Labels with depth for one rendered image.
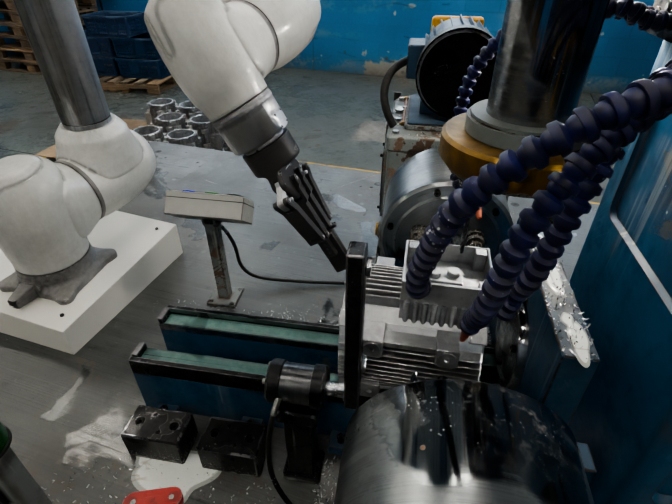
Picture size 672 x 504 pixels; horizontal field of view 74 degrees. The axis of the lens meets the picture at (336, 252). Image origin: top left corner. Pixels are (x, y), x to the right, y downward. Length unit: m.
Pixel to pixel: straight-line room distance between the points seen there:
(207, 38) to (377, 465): 0.49
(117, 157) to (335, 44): 5.55
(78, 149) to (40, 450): 0.59
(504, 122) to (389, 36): 5.81
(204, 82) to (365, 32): 5.81
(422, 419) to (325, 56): 6.29
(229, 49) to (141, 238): 0.73
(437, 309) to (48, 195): 0.77
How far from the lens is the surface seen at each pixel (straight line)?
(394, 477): 0.42
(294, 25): 0.70
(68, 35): 1.07
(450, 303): 0.61
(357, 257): 0.45
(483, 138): 0.51
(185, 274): 1.22
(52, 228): 1.06
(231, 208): 0.93
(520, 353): 0.67
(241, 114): 0.60
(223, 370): 0.79
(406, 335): 0.63
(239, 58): 0.60
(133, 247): 1.21
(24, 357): 1.15
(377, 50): 6.36
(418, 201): 0.82
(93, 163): 1.12
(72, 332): 1.08
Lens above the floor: 1.51
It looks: 35 degrees down
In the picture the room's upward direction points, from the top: straight up
